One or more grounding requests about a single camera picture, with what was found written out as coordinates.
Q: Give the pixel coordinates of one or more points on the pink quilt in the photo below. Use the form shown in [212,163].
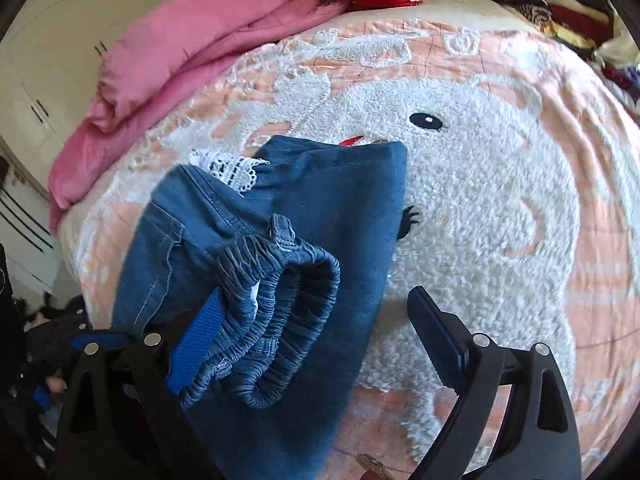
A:
[190,40]

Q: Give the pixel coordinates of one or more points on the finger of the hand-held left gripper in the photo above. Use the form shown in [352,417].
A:
[107,341]

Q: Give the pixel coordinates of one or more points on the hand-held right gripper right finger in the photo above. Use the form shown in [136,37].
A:
[440,340]

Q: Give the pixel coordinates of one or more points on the printed pink white blanket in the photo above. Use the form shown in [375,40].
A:
[490,200]

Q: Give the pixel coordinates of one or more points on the pile of folded clothes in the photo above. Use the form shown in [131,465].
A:
[560,0]

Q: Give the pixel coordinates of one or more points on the blue denim pants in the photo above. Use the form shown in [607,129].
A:
[325,220]

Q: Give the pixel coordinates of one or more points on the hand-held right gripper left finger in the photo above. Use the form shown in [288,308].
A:
[197,340]

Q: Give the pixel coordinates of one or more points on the brown patterned cloth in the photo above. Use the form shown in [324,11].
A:
[375,467]

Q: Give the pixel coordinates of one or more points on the white door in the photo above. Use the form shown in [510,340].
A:
[25,220]

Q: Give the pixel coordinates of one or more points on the cream wardrobe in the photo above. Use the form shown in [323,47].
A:
[60,50]

